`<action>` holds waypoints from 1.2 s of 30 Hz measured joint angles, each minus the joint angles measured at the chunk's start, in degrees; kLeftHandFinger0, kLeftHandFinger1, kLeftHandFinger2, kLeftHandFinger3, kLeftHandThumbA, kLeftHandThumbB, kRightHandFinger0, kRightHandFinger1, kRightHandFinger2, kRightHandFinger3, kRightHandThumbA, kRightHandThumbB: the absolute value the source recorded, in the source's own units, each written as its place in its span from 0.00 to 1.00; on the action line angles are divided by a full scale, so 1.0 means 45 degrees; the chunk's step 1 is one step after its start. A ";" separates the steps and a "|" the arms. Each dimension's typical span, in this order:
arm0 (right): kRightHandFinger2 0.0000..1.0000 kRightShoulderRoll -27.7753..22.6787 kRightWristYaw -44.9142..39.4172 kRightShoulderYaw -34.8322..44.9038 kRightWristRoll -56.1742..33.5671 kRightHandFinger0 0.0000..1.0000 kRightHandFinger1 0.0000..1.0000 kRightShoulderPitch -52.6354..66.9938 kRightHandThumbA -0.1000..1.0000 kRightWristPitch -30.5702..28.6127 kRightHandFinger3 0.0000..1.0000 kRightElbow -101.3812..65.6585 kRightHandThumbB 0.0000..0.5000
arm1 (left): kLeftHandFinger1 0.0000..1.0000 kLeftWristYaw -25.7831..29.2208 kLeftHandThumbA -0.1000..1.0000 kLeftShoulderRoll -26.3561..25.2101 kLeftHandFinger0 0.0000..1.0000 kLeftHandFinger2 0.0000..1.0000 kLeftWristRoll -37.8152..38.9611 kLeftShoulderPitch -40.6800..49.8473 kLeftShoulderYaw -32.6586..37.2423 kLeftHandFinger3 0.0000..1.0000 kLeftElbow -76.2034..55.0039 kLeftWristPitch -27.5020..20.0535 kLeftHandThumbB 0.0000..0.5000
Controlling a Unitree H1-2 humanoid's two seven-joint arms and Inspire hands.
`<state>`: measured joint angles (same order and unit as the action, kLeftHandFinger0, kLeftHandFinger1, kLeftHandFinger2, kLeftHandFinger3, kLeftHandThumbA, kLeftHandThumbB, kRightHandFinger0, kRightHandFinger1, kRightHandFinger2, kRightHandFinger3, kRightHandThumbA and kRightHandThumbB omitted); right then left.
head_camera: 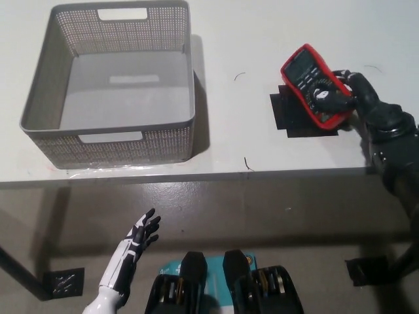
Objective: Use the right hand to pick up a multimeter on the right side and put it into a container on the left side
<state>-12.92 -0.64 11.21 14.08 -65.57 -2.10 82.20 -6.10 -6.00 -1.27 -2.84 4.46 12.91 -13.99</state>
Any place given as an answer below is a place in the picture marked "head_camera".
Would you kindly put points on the red digital multimeter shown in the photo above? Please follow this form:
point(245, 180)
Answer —
point(299, 67)

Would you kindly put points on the grey perforated plastic basket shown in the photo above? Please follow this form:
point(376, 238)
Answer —
point(167, 144)

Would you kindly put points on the clear tape strip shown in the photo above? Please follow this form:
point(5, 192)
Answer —
point(108, 168)

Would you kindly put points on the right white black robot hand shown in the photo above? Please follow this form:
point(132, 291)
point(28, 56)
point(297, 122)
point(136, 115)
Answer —
point(376, 111)

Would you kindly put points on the black tape patch on table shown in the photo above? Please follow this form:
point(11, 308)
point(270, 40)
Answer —
point(288, 114)

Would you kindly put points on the black floor tape patch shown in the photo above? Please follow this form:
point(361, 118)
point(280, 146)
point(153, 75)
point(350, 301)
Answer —
point(63, 283)
point(363, 269)

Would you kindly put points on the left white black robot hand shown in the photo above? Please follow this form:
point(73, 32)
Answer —
point(129, 248)

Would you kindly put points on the black teal robot body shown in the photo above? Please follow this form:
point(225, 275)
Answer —
point(193, 268)

